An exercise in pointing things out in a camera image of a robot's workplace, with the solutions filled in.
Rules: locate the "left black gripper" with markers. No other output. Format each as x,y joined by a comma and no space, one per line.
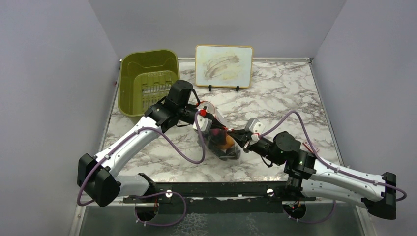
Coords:
211,116

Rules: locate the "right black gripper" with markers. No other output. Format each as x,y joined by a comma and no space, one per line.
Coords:
242,136

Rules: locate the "orange toy carrot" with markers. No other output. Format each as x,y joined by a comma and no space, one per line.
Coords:
228,143

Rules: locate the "clear zip bag orange zipper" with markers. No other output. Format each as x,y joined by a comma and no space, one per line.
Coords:
231,154

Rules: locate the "small magenta toy piece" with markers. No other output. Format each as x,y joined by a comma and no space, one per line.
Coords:
218,133

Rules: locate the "olive green plastic bin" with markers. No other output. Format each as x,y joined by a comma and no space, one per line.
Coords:
145,78

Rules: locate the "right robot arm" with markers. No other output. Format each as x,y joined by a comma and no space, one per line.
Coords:
312,177

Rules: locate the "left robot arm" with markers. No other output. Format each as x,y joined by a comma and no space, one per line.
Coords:
98,175

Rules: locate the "framed painting on stand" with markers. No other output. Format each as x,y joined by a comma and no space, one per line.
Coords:
223,66

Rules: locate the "small red white card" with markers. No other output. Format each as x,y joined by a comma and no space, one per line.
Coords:
307,145

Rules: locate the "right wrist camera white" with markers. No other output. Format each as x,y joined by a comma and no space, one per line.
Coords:
254,128

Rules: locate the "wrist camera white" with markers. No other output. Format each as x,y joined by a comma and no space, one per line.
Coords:
254,128
201,123

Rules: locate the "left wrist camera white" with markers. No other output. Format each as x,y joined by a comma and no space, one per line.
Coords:
201,123

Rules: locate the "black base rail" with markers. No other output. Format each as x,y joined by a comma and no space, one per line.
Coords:
215,197

